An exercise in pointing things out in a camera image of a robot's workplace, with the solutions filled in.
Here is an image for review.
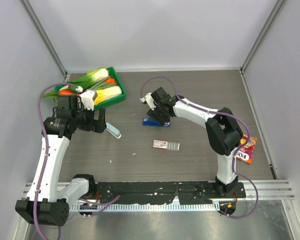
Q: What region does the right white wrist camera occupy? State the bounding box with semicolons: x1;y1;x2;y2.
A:
140;93;156;110

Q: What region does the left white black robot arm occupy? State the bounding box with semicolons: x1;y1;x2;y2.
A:
15;90;106;227

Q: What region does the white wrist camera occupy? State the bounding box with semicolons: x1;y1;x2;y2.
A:
140;93;156;110
79;89;98;111

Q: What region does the green long beans bundle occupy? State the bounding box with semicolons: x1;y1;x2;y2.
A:
85;81;116;91

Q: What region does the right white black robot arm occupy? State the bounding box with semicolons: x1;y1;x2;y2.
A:
140;87;243;198

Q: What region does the colourful candy bag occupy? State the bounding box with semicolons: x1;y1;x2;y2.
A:
236;136;258;165

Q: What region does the yellow white napa cabbage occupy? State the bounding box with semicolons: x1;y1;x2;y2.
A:
94;86;122;106

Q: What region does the large orange carrot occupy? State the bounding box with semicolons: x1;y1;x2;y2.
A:
58;89;78;96

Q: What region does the purple cable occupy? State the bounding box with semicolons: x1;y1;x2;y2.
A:
140;76;260;219
32;83;121;240

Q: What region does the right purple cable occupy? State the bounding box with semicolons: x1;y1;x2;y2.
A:
140;76;260;219

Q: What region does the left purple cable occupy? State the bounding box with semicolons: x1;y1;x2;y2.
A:
32;83;121;240

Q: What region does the small orange carrot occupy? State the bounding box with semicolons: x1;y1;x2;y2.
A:
105;77;117;85

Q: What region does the dark blue stapler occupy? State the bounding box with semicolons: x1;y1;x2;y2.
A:
142;117;171;128

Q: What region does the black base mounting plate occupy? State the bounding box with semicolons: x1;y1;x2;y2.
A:
94;181;246;205

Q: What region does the upper white bok choy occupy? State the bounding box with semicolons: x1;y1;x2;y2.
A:
69;67;110;90

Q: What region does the green plastic tray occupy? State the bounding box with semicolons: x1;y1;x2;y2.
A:
49;67;126;110

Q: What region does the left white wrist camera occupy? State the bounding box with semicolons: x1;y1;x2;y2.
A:
79;89;98;111

